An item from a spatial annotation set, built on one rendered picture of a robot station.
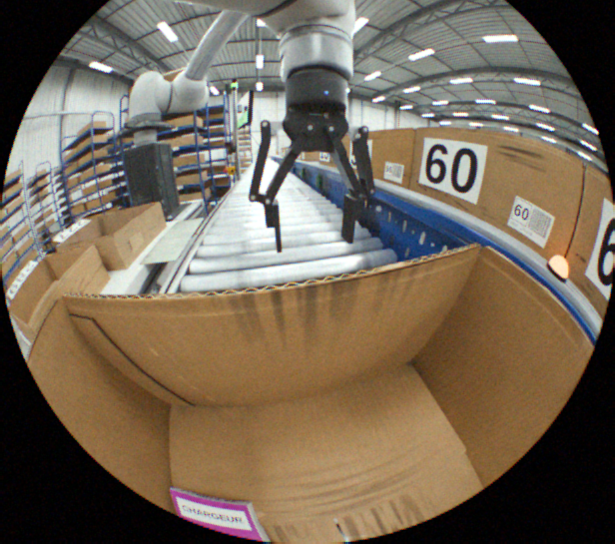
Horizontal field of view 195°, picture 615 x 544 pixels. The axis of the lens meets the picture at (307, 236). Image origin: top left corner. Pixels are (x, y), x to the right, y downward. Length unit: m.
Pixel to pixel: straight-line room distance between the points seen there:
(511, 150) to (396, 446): 0.41
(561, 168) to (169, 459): 0.57
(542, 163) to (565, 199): 0.06
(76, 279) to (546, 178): 0.82
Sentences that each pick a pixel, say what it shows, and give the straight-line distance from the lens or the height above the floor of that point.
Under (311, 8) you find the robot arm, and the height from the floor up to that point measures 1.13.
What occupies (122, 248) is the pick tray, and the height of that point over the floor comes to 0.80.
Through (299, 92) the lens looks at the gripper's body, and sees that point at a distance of 0.21.
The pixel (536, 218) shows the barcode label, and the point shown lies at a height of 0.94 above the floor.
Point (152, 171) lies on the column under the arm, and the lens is 0.85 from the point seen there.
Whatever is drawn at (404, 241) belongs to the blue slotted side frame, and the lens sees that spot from 0.48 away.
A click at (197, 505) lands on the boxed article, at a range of 0.24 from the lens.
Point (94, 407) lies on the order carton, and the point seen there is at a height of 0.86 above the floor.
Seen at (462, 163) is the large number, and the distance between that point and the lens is 0.41.
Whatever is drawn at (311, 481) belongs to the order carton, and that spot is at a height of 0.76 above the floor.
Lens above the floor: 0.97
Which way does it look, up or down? 27 degrees down
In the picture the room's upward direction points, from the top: straight up
